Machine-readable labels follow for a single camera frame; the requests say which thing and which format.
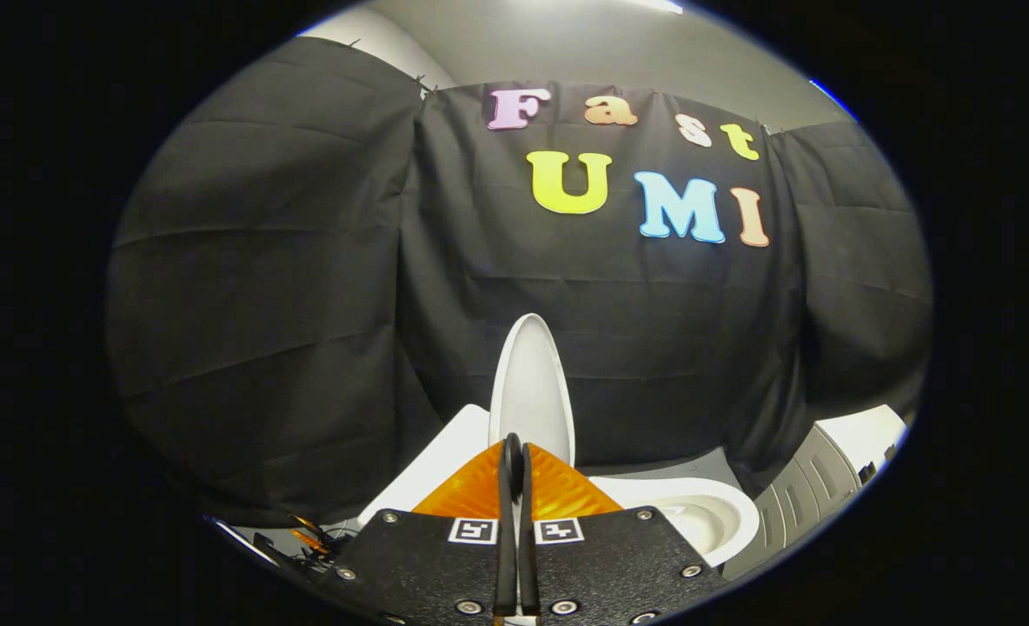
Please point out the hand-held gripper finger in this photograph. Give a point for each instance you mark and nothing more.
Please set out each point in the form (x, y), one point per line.
(527, 556)
(506, 556)

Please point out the white ribbed cabinet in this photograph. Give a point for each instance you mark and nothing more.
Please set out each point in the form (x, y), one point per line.
(819, 487)

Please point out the large ceiling light panel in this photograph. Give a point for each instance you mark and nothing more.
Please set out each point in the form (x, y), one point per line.
(653, 4)

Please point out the orange and black tool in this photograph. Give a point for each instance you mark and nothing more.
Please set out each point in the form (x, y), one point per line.
(310, 539)

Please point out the black backdrop cloth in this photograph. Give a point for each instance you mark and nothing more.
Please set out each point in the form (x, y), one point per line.
(306, 304)

